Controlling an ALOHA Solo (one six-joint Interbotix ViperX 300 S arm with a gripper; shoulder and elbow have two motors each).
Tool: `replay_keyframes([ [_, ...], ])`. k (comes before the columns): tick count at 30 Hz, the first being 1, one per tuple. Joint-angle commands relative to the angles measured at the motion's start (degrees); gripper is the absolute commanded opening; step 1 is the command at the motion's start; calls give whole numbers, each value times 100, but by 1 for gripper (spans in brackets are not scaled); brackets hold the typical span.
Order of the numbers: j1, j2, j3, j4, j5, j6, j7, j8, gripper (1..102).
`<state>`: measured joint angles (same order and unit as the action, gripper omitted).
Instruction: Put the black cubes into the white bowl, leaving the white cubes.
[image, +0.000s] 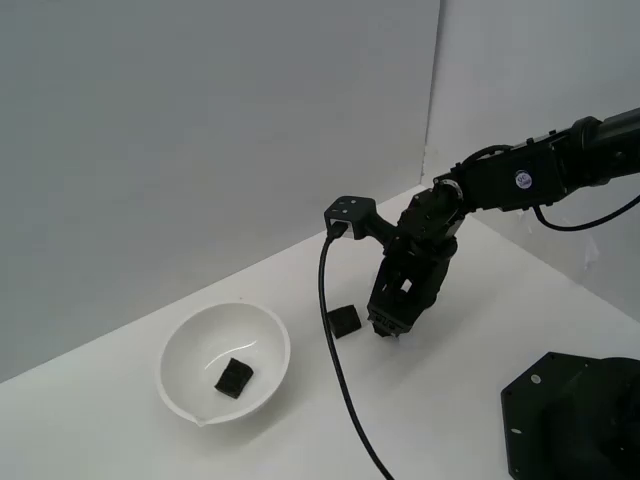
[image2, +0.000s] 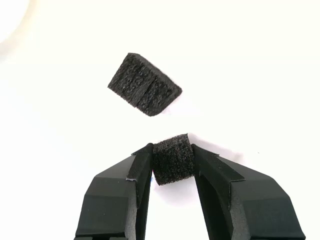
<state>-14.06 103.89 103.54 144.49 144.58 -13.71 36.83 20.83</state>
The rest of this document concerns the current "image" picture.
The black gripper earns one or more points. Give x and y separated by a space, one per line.
430 220

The black foam cube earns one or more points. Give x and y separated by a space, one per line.
389 337
345 322
232 377

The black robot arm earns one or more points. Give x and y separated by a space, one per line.
575 150

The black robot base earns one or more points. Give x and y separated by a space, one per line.
590 430

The white ceramic bowl with spout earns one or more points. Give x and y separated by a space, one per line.
190 350

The small clear tape piece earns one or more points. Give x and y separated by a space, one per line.
523 216

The large clear tape piece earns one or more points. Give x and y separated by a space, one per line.
590 255

